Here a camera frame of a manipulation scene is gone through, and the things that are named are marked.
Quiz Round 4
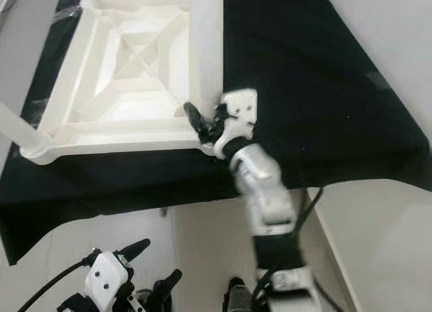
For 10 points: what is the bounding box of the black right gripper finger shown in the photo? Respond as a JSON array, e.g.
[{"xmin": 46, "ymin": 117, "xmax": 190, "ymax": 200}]
[{"xmin": 184, "ymin": 101, "xmax": 210, "ymax": 138}]

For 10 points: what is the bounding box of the black table cloth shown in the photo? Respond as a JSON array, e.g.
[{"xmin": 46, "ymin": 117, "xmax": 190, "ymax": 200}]
[{"xmin": 0, "ymin": 0, "xmax": 432, "ymax": 265}]

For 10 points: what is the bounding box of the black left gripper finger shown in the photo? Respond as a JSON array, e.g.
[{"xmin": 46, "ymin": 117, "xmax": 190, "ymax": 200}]
[
  {"xmin": 150, "ymin": 269, "xmax": 183, "ymax": 306},
  {"xmin": 113, "ymin": 239, "xmax": 151, "ymax": 259}
]

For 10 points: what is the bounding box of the dark robot right foot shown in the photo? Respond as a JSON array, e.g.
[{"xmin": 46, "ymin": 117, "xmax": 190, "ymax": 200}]
[{"xmin": 224, "ymin": 277, "xmax": 254, "ymax": 312}]

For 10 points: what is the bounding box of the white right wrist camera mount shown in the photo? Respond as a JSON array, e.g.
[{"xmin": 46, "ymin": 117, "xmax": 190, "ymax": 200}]
[{"xmin": 215, "ymin": 88, "xmax": 259, "ymax": 157}]

